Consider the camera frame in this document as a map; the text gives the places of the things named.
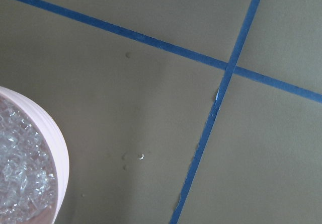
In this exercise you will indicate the pink bowl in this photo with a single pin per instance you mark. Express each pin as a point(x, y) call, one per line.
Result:
point(56, 144)

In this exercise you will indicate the clear ice cubes pile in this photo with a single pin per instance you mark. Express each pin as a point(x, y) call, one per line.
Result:
point(28, 178)

